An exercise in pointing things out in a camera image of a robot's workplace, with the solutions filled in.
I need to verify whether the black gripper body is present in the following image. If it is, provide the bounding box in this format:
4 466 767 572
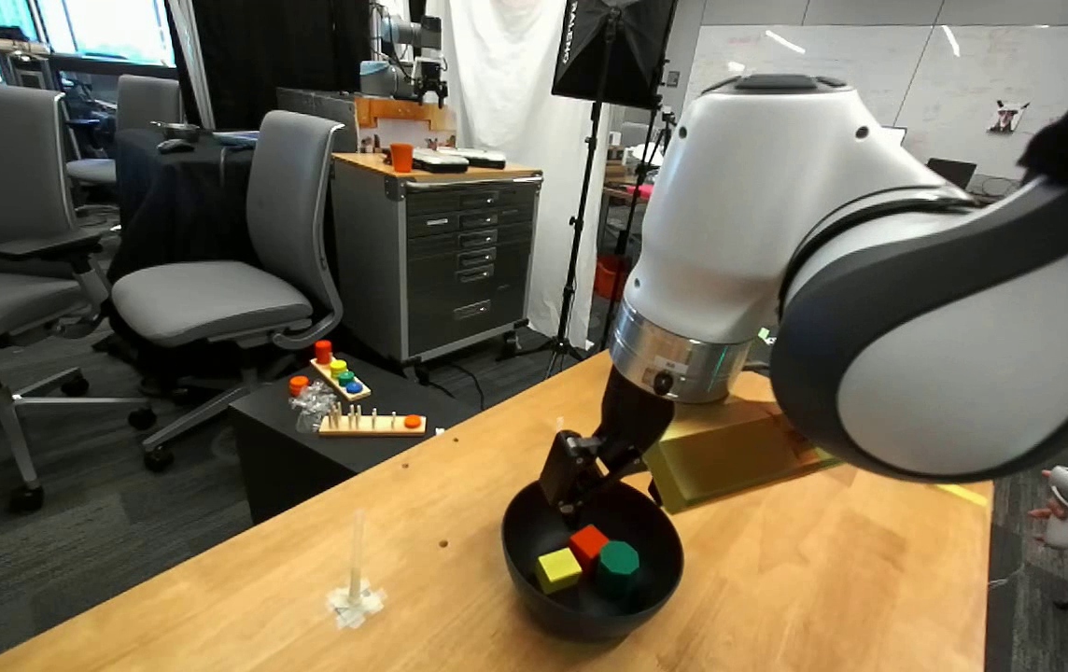
588 364 685 487

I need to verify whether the red cube block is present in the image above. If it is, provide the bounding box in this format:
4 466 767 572
568 524 612 572

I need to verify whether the yellow cube block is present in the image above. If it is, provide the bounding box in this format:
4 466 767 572
533 545 588 595

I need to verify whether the green cylinder block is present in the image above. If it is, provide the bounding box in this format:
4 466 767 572
589 538 646 603

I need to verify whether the black bowl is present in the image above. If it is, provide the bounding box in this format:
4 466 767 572
501 477 689 645

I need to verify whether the wooden toy board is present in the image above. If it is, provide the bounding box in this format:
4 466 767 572
313 404 435 445

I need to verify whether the black light stand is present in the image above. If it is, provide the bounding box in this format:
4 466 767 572
553 19 623 367

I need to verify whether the clear plastic stand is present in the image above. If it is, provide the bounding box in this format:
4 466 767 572
321 503 390 635

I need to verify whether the colourful peg toy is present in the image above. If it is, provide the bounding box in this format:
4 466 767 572
308 338 375 409

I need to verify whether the grey metal drawer cabinet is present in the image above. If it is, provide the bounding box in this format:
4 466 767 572
330 148 551 369

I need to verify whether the black low table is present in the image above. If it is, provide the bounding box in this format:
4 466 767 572
228 364 491 527

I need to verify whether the orange capped clear bottle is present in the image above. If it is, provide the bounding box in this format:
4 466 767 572
283 369 340 438

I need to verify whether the white flat device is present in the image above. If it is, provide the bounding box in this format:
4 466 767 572
412 147 473 175

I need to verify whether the white curtain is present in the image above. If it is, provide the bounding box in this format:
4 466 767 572
437 0 621 355

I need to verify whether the yellow tape strip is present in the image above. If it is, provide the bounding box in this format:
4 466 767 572
935 477 992 513

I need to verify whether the black softbox light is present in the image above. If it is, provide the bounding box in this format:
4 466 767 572
551 0 685 111

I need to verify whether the orange labelled box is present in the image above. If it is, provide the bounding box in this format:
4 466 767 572
353 94 458 153

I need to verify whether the black cloth covered table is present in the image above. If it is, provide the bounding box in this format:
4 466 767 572
110 122 264 287

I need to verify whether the black curtain panel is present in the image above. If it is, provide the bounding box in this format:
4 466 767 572
192 0 376 133

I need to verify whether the bright window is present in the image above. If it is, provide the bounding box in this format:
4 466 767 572
0 0 182 74

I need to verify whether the yellowish wrist camera box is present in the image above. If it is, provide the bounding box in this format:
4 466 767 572
643 391 841 516

